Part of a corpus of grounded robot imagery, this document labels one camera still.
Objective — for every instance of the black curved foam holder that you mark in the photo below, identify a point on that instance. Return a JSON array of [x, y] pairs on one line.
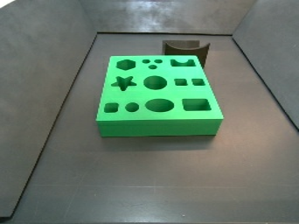
[[188, 47]]

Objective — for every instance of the green shape sorter block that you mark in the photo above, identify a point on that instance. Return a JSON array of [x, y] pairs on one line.
[[157, 95]]

